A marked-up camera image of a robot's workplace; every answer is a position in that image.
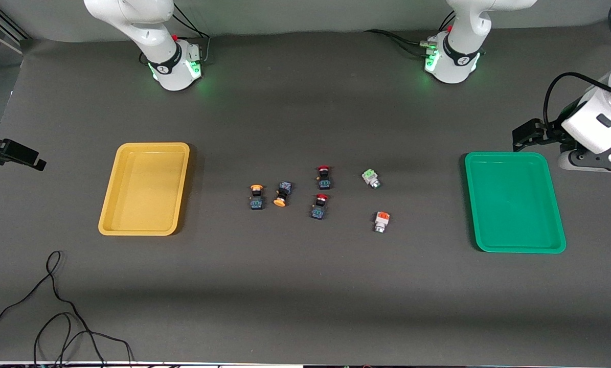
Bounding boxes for black left base cables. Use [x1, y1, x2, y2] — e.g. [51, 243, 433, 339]
[364, 10, 457, 58]

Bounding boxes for black base cables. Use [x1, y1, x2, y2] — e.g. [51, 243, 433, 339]
[171, 3, 212, 64]
[364, 10, 457, 58]

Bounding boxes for yellow plastic tray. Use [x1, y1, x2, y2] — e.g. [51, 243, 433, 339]
[98, 142, 190, 236]

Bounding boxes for metal frame rail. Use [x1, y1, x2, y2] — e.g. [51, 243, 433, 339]
[0, 8, 30, 54]

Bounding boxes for thin black loose cable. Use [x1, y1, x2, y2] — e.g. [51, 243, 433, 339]
[0, 250, 134, 368]

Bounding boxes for black right base cables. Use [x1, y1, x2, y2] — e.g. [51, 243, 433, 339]
[171, 3, 212, 64]

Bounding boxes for green plastic tray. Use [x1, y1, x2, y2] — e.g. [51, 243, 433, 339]
[464, 152, 567, 254]

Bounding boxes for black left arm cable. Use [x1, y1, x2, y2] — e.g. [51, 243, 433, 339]
[543, 72, 611, 128]

